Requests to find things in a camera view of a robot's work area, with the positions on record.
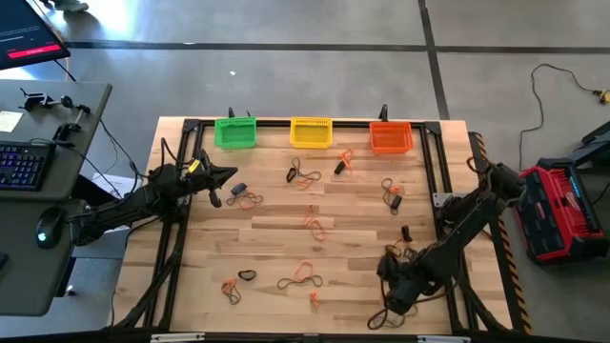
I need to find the black desk cable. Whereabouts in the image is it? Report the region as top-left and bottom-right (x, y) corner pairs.
(97, 118), (147, 180)

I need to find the red and black tool box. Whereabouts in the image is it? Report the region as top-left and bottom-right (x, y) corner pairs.
(513, 157), (610, 266)

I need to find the black backlit keyboard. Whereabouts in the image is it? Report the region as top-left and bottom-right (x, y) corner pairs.
(0, 141), (57, 192)

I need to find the black desk clamp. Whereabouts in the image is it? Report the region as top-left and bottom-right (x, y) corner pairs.
(51, 103), (92, 144)
(18, 88), (75, 113)

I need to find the black floor cable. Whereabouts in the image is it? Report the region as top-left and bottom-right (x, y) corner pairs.
(518, 63), (600, 172)

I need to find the yellow black hazard strip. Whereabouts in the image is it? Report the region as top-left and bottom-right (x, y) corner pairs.
(476, 132), (534, 335)

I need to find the silver frame bracket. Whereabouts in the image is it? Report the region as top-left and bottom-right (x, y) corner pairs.
(417, 334), (472, 343)
(150, 332), (206, 343)

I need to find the grey desk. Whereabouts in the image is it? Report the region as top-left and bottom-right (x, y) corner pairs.
(0, 79), (113, 318)

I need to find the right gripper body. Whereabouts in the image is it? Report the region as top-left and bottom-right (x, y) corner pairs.
(398, 256), (435, 296)

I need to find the black desk leg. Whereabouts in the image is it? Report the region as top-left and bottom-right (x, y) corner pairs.
(71, 173), (125, 204)

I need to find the yellow plastic basket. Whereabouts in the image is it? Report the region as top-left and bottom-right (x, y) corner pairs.
(289, 116), (334, 150)

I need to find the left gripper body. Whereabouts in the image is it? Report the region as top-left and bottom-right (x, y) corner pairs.
(179, 158), (214, 192)

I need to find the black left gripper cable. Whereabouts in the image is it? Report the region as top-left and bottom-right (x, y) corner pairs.
(159, 136), (192, 168)

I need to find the green plastic basket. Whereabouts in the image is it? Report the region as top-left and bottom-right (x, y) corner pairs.
(213, 116), (258, 151)

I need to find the white paper sheet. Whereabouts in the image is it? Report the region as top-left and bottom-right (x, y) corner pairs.
(90, 171), (137, 199)

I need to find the pale paper note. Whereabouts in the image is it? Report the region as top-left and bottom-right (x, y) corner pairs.
(0, 110), (24, 133)

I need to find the dark blue equipment case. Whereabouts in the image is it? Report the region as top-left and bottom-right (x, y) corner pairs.
(566, 119), (610, 169)

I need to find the orange plastic basket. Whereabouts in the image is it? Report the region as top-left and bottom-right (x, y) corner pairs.
(369, 121), (415, 155)

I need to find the black computer mouse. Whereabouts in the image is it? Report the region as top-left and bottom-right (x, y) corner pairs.
(34, 205), (68, 251)

